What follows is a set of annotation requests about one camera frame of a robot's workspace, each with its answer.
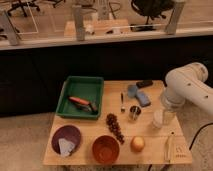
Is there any green plastic tray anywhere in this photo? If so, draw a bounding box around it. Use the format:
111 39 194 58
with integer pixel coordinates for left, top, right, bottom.
56 76 104 120

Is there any blue cloth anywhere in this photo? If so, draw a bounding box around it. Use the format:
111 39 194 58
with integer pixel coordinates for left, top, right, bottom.
127 85 138 98

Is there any crumpled white napkin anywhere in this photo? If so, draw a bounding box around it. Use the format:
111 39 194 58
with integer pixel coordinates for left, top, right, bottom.
58 138 75 157

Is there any metal fork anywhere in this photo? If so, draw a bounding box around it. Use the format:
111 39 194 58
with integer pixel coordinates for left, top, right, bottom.
120 93 125 113

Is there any black rectangular block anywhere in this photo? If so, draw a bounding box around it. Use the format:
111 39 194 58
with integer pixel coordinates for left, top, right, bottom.
136 80 153 88

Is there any bunch of dark grapes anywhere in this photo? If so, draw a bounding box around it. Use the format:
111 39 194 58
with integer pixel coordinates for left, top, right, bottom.
106 113 125 144

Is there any yellow apple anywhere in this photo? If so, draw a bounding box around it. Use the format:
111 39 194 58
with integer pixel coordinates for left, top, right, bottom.
131 136 145 152

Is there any black office chair left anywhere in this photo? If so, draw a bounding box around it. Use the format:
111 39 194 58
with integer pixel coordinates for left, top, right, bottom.
7 0 40 16

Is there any small metal cup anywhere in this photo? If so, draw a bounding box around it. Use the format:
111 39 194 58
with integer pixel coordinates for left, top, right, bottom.
129 106 141 120

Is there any red handled tool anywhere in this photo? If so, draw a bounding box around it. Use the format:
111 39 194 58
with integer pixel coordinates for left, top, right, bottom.
68 96 98 113

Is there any purple plate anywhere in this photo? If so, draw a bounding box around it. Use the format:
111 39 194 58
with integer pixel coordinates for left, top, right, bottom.
51 125 81 156

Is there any white paper cup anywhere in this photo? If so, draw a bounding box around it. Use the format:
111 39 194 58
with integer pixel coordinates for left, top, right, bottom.
153 110 163 128

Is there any black cable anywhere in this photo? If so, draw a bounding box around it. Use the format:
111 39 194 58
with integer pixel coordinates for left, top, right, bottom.
189 121 213 151

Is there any black office chair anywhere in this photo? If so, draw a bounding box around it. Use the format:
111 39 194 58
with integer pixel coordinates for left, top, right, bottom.
7 0 40 16
131 0 174 24

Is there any orange bowl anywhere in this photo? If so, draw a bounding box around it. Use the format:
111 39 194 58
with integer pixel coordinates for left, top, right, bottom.
92 135 120 164

